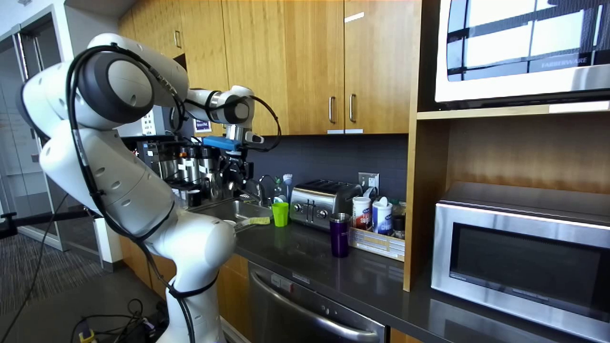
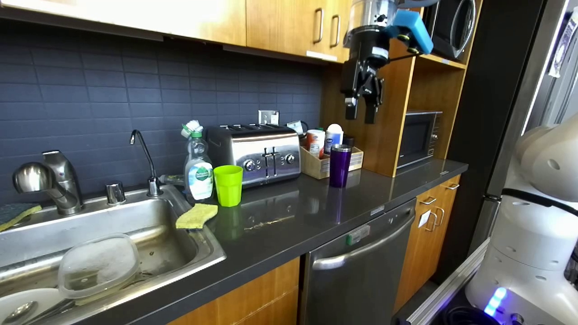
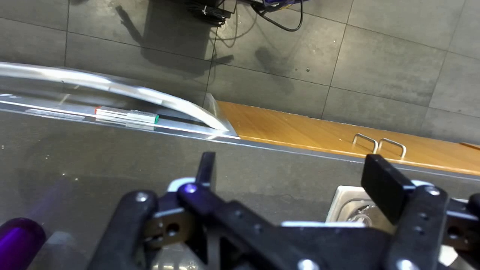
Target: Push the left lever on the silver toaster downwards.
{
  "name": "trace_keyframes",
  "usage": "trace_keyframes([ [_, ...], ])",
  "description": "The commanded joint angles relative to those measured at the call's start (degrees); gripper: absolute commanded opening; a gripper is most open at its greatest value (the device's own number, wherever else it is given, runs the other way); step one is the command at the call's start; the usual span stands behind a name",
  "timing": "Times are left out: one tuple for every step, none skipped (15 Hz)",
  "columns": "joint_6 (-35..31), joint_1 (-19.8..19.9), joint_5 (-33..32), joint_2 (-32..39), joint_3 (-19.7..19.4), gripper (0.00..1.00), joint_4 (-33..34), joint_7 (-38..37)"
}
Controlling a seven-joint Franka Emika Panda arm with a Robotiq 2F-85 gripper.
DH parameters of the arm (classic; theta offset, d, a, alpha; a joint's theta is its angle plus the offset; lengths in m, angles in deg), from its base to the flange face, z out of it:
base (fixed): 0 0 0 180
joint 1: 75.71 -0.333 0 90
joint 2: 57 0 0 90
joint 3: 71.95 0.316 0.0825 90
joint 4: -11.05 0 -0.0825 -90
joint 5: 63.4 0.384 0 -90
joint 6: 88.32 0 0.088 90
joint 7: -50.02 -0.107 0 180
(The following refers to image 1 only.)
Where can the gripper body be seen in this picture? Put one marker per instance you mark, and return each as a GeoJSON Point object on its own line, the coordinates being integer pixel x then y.
{"type": "Point", "coordinates": [238, 166]}

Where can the silver countertop microwave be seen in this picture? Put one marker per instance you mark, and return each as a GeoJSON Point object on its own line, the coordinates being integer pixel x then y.
{"type": "Point", "coordinates": [524, 247]}

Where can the yellow green sponge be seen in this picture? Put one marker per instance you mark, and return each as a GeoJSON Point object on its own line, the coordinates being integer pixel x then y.
{"type": "Point", "coordinates": [259, 221]}

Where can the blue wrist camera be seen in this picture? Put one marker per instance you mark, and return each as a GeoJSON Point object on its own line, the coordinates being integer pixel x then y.
{"type": "Point", "coordinates": [220, 142]}

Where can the wooden base cabinet door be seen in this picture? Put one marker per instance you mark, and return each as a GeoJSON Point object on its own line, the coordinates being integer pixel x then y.
{"type": "Point", "coordinates": [234, 295]}

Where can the steel dishwasher door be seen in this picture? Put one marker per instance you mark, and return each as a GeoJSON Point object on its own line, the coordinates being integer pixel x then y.
{"type": "Point", "coordinates": [305, 309]}

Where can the cardboard tray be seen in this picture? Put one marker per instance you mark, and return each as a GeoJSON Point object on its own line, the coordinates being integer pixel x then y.
{"type": "Point", "coordinates": [376, 243]}

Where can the purple metal tumbler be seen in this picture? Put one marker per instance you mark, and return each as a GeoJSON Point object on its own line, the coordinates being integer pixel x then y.
{"type": "Point", "coordinates": [340, 236]}

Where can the steel sink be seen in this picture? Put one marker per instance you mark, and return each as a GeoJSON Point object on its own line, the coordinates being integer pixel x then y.
{"type": "Point", "coordinates": [228, 208]}

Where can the glass door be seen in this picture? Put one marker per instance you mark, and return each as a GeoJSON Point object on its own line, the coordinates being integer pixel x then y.
{"type": "Point", "coordinates": [19, 157]}

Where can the countertop microwave door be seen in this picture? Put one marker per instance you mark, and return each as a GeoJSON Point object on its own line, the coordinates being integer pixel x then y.
{"type": "Point", "coordinates": [519, 267]}

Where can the wooden wall cabinet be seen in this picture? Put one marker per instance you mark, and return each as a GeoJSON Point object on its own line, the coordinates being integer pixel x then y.
{"type": "Point", "coordinates": [286, 62]}

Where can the small wall sign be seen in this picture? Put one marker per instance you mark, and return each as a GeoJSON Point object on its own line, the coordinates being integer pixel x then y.
{"type": "Point", "coordinates": [202, 126]}

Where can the wall socket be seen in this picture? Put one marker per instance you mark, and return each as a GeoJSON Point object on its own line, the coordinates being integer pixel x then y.
{"type": "Point", "coordinates": [369, 182]}

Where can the silver shelf microwave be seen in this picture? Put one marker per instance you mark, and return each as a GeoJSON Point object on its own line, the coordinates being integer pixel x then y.
{"type": "Point", "coordinates": [519, 52]}

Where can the dark small jar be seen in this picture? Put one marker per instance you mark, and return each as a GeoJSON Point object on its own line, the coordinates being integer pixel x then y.
{"type": "Point", "coordinates": [399, 226]}

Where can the green plastic cup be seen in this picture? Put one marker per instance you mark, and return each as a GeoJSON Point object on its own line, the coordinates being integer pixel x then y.
{"type": "Point", "coordinates": [280, 215]}

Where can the chrome tap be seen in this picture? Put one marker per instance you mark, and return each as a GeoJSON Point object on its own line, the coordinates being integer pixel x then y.
{"type": "Point", "coordinates": [262, 188]}

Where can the dish brush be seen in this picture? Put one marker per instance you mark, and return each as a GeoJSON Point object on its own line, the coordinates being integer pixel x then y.
{"type": "Point", "coordinates": [287, 183]}

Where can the silver toaster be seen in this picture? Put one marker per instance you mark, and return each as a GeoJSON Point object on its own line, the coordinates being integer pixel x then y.
{"type": "Point", "coordinates": [329, 200]}

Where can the black coffee machine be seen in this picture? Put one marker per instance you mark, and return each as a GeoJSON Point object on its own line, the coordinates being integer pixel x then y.
{"type": "Point", "coordinates": [186, 166]}

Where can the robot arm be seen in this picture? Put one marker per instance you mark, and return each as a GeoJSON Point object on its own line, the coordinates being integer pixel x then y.
{"type": "Point", "coordinates": [119, 190]}

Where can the black stand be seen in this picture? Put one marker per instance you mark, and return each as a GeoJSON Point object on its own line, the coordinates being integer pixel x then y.
{"type": "Point", "coordinates": [43, 218]}

